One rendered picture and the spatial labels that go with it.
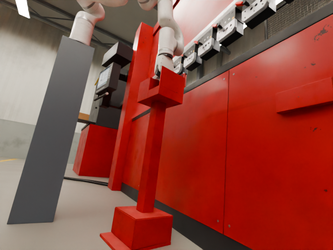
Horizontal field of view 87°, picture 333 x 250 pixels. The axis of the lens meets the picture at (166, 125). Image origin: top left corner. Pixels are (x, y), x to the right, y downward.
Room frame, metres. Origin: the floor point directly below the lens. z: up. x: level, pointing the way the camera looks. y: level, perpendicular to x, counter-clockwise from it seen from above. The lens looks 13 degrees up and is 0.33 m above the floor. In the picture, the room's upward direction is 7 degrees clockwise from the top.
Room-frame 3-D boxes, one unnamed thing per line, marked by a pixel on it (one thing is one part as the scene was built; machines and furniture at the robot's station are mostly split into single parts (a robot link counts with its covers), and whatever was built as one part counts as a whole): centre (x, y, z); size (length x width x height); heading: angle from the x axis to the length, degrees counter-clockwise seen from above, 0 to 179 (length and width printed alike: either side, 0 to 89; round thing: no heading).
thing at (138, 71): (2.42, 0.21, 1.15); 0.85 x 0.25 x 2.30; 117
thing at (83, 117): (3.30, 1.62, 1.05); 0.30 x 0.28 x 0.14; 31
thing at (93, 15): (1.04, 0.62, 1.30); 0.19 x 0.12 x 0.24; 163
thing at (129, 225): (0.88, 0.08, 0.06); 0.25 x 0.20 x 0.12; 128
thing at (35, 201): (1.01, 0.63, 0.50); 0.18 x 0.18 x 1.00; 31
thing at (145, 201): (0.90, 0.05, 0.39); 0.06 x 0.06 x 0.54; 38
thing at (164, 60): (0.84, 0.05, 0.85); 0.10 x 0.07 x 0.11; 128
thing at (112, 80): (2.31, 0.90, 1.42); 0.45 x 0.12 x 0.36; 41
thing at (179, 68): (1.50, -0.07, 1.26); 0.15 x 0.09 x 0.17; 27
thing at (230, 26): (0.96, -0.34, 1.26); 0.15 x 0.09 x 0.17; 27
